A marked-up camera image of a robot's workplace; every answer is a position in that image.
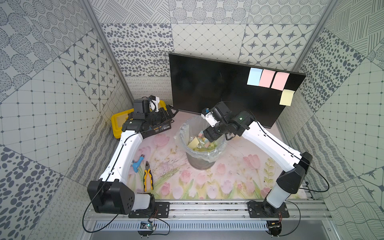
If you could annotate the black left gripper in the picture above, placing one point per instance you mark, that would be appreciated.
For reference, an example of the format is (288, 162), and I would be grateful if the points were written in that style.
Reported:
(160, 119)

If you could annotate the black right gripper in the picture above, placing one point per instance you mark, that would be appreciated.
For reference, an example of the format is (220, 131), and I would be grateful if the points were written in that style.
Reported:
(209, 133)

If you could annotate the light blue sticky note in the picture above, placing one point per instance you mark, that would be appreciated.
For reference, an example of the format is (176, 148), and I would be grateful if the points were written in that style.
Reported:
(254, 77)

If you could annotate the pink sticky note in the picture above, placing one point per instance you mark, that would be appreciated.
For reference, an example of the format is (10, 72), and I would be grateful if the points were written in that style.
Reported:
(266, 78)
(279, 81)

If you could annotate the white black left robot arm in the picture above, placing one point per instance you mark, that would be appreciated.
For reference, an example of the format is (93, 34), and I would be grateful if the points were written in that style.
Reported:
(110, 194)

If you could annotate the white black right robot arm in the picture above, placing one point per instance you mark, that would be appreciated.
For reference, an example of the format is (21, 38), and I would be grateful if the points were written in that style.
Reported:
(295, 165)

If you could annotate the black computer monitor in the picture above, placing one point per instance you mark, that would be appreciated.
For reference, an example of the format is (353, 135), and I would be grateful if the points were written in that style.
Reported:
(199, 83)

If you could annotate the yellow sticky note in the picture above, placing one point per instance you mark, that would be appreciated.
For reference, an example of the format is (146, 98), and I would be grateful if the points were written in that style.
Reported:
(287, 97)

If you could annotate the yellow black toolbox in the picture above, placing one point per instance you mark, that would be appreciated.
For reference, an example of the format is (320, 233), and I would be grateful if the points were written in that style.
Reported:
(137, 119)

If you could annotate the grey bin with plastic liner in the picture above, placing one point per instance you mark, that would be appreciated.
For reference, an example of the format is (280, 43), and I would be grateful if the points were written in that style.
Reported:
(201, 153)

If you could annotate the floral pink table mat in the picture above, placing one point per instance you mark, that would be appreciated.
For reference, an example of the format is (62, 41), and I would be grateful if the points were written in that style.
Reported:
(242, 171)

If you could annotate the yellow black pliers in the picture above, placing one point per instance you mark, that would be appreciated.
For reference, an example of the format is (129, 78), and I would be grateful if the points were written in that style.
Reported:
(148, 178)

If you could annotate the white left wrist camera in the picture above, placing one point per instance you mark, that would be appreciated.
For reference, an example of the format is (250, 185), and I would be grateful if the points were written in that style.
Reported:
(154, 103)

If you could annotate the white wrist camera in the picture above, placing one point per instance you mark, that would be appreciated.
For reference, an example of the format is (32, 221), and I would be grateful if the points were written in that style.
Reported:
(207, 115)
(154, 103)

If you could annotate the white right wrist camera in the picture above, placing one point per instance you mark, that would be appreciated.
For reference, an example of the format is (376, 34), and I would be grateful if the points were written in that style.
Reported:
(207, 115)

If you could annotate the blue handled tool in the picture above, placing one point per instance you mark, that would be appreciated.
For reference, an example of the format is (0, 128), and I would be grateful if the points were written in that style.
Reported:
(136, 165)

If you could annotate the aluminium mounting rail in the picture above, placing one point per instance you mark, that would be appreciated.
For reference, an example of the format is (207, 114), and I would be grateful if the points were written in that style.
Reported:
(238, 210)

